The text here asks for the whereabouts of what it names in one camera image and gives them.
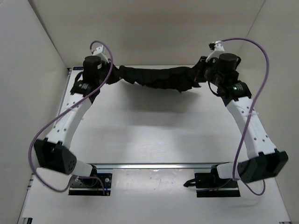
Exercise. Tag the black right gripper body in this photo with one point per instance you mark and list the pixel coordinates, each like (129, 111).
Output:
(207, 72)

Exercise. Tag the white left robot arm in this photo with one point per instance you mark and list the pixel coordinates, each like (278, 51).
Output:
(53, 152)

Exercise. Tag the aluminium rail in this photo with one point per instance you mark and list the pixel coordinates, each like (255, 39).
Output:
(154, 165)
(64, 90)

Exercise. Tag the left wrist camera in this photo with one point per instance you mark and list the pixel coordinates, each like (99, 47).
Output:
(100, 51)

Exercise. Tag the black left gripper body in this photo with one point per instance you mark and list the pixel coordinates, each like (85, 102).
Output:
(103, 74)

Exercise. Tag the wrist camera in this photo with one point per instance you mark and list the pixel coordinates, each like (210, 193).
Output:
(100, 51)
(216, 50)

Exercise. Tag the black pleated skirt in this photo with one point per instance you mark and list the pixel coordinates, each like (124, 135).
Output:
(178, 78)

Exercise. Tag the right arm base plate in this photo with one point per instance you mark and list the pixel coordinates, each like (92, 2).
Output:
(208, 185)

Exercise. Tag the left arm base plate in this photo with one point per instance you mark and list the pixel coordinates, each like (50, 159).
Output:
(92, 187)

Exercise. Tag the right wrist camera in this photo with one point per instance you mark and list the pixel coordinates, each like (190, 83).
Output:
(216, 50)

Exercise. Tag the aluminium left side rail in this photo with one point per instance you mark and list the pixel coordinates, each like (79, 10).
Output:
(64, 90)

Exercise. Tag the aluminium front rail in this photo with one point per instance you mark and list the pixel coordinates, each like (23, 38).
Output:
(154, 165)

